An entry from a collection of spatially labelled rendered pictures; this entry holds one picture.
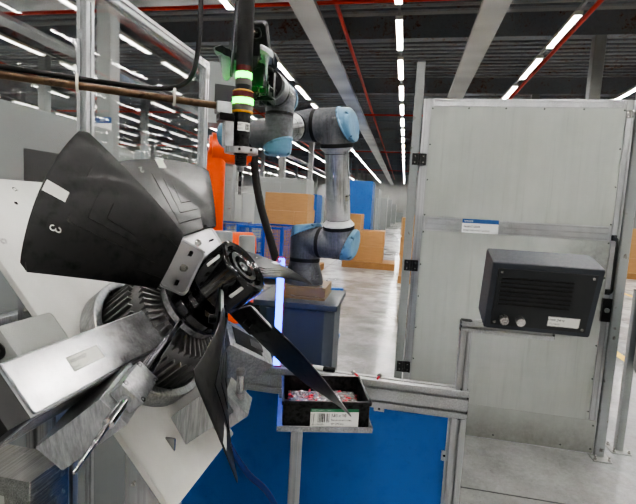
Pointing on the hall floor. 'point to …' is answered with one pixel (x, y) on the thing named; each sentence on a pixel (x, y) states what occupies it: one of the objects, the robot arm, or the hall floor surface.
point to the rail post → (454, 461)
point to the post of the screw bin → (294, 467)
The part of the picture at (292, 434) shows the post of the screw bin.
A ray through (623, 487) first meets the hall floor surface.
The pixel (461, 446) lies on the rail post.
